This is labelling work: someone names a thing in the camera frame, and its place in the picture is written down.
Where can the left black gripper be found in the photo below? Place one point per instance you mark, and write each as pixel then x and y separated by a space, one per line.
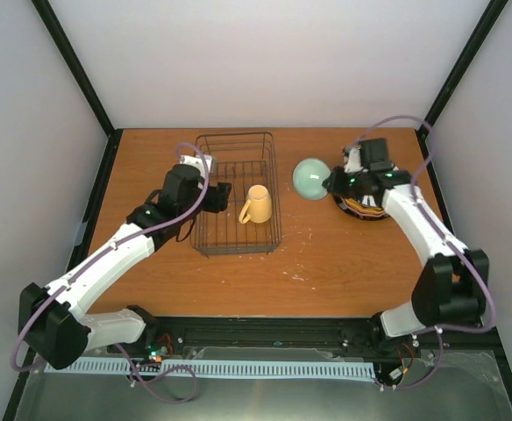
pixel 218 197

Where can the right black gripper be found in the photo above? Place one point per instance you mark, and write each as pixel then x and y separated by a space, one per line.
pixel 333 182

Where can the yellow scalloped plate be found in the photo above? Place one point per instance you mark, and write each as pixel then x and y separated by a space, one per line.
pixel 363 211

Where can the yellow ceramic mug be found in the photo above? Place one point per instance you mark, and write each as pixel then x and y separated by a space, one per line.
pixel 258 206

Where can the black wire dish rack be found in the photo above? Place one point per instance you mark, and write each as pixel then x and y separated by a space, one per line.
pixel 243 159

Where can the light green ceramic bowl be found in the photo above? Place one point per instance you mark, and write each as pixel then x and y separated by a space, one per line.
pixel 308 177

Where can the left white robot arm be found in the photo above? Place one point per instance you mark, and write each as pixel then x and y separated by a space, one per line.
pixel 54 320

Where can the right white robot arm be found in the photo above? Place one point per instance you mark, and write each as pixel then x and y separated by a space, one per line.
pixel 451 292

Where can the black bottom plate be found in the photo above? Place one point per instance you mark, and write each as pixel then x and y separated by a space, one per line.
pixel 338 200

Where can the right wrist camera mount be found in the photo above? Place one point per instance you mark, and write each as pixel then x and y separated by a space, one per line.
pixel 352 161

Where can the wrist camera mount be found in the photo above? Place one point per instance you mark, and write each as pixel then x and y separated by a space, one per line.
pixel 352 161
pixel 204 163

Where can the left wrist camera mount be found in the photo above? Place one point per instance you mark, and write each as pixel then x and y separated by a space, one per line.
pixel 204 163

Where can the left black frame post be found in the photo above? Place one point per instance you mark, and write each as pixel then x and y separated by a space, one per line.
pixel 59 37

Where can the black frame post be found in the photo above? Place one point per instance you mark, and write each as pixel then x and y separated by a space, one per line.
pixel 59 37
pixel 469 51

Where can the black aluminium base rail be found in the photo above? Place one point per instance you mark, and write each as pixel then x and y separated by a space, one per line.
pixel 354 337

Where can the light blue slotted cable duct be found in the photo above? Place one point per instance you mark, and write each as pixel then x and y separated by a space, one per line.
pixel 226 369

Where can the right black frame post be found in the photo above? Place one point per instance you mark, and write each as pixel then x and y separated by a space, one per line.
pixel 469 51

